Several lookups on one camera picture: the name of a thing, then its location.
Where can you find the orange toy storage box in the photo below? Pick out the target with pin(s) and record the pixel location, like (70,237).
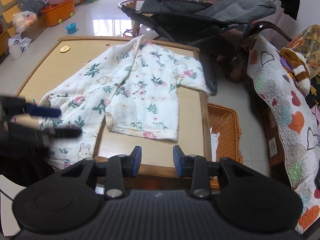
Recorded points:
(56,14)

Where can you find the wooden low table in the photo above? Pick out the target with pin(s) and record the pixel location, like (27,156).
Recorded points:
(57,67)

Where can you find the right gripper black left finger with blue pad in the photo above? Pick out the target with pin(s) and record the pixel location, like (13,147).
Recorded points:
(119,167)

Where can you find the blue toy bucket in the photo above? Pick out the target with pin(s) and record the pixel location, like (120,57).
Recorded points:
(71,28)

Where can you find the white plastic bag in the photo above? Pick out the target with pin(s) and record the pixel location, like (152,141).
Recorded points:
(18,45)

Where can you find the orange wicker basket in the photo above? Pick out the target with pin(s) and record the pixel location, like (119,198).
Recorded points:
(225,121)

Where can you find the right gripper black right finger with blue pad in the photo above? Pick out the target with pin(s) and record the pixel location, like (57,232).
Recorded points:
(194,167)

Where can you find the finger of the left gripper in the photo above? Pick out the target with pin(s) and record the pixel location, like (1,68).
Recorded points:
(61,133)
(34,110)

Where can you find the heart patterned quilt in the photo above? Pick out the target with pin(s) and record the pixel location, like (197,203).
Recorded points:
(297,125)

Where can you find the white floral baby jacket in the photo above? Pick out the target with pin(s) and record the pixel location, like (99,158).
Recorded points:
(132,88)

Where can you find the yellow round sticker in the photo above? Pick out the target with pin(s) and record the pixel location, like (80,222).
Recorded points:
(65,49)

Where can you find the black folding stroller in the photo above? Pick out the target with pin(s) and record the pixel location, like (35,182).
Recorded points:
(202,25)

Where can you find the brown plush toy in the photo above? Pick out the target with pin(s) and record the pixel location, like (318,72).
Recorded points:
(299,67)

